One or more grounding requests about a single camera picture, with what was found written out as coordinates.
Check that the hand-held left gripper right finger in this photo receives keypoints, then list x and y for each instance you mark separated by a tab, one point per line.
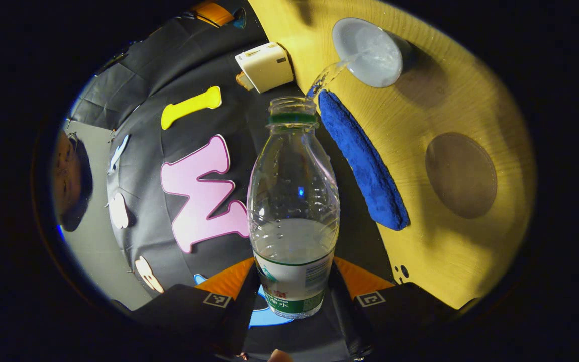
342	314

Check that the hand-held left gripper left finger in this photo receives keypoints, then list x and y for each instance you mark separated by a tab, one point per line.
242	314

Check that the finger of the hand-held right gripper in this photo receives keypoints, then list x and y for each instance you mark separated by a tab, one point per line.
213	12

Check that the clear plastic water bottle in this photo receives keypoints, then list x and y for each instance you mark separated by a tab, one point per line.
293	241

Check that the white teacup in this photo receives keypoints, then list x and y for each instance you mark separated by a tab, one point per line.
370	53

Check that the round grey coaster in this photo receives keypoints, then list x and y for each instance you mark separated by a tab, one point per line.
460	176

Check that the white toaster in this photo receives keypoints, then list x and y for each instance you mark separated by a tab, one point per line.
267	65

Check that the bread slice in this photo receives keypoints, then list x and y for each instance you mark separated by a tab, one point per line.
244	82

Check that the black backdrop cloth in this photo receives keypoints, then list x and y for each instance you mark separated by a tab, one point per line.
149	100

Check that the blue towel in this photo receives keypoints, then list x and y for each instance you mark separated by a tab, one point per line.
370	171

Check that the person's head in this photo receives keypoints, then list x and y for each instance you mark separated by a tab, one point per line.
71	181

